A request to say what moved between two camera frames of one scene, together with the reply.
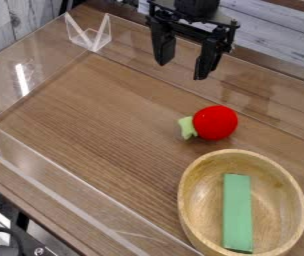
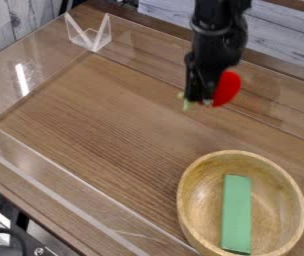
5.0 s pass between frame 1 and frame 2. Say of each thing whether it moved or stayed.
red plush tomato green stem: moved
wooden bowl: stayed
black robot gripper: moved
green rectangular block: stayed
